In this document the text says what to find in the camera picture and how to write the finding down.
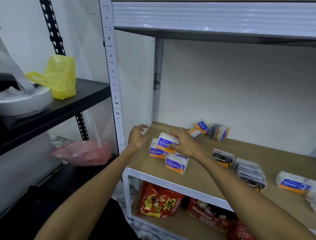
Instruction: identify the person's left hand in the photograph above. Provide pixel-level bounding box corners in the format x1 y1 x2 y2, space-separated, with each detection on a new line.
127 124 149 152

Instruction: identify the person's right hand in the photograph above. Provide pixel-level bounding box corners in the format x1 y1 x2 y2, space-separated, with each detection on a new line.
166 128 203 160

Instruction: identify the person's right forearm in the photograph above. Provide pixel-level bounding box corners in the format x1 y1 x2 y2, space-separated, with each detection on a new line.
194 151 316 240

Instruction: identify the person's left forearm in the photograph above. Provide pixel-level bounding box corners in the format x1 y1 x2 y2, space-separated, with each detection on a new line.
34 146 135 240

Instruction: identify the clear dark floss pick box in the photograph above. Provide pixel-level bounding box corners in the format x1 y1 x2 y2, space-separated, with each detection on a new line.
208 123 222 140

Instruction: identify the black floss pick box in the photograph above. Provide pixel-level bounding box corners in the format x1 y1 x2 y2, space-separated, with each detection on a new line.
212 148 235 169

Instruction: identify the white orange floss pick box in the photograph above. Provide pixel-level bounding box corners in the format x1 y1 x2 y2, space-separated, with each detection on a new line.
217 125 230 142

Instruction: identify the red yellow snack bag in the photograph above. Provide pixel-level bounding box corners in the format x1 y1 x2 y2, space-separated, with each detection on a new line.
136 181 186 220

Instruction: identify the pink plastic bag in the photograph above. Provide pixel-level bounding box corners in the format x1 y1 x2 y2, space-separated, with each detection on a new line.
51 140 113 166

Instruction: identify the black metal shelving rack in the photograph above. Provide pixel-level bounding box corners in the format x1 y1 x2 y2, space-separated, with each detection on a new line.
0 0 113 159

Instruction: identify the row of black floss boxes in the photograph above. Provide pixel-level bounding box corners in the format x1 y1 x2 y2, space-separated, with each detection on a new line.
234 158 267 193

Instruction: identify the white metal shelving rack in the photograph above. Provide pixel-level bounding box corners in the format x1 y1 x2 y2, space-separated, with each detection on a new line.
99 0 316 240

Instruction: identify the yellow plastic bag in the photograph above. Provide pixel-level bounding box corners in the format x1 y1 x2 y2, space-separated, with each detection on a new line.
25 54 77 100

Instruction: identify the white round plastic container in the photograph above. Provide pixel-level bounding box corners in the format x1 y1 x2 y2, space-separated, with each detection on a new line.
0 84 54 117

